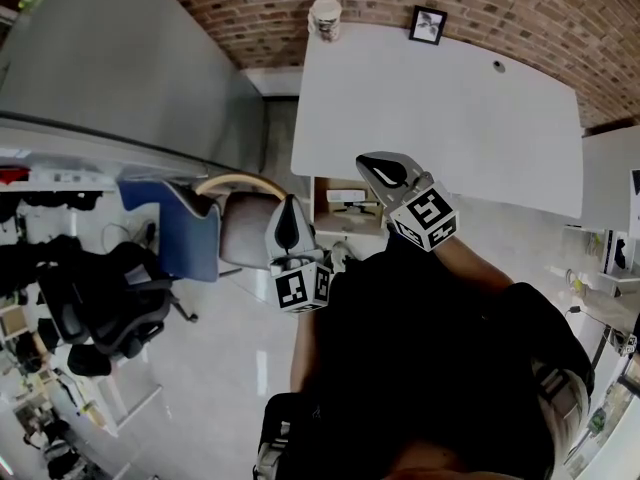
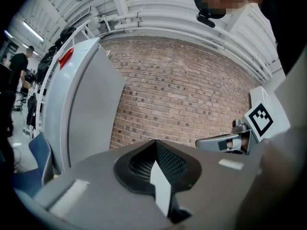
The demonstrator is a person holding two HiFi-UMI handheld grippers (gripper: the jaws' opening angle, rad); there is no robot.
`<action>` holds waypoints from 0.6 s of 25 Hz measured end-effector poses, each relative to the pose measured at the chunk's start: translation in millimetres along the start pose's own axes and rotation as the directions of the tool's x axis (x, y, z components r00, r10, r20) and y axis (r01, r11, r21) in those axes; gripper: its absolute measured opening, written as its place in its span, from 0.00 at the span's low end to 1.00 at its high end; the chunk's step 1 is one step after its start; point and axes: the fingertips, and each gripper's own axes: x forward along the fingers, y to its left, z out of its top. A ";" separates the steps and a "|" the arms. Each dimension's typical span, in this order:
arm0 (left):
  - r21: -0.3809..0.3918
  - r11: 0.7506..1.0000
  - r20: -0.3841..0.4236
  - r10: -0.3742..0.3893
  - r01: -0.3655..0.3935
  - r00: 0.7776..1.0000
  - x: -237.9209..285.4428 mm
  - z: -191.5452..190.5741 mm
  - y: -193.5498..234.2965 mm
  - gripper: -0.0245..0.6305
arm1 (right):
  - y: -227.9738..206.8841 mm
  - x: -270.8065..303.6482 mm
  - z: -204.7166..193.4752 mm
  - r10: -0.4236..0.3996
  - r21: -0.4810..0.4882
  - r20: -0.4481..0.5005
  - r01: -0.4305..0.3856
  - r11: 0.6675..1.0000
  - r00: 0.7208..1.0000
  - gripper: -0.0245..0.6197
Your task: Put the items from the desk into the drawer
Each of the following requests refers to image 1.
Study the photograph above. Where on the person's right forearm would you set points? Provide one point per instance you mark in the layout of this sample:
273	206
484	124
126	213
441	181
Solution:
475	263

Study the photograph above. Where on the black office chair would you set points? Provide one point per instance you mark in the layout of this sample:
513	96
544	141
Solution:
115	308

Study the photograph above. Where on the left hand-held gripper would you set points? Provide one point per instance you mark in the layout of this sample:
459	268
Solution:
300	288

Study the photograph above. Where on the white desk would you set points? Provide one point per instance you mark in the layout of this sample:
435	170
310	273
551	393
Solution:
440	118

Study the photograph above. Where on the black picture frame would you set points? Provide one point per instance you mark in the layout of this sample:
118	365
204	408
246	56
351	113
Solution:
428	25

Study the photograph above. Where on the printed paper cup with lid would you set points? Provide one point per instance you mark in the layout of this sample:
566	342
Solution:
325	18

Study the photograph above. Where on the person's black clothed body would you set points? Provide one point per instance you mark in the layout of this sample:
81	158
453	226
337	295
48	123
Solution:
425	368

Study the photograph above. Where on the blue chair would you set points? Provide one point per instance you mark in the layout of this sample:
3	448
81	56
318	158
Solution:
190	238

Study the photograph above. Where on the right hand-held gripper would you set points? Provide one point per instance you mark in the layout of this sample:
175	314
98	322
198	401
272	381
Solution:
425	213

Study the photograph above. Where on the person's left forearm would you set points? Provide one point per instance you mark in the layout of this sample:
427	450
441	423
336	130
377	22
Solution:
302	358

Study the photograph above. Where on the white marker pen black cap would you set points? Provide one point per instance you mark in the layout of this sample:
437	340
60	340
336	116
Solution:
357	209

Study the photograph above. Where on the chair with wooden armrest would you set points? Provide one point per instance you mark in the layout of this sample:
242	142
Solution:
245	228

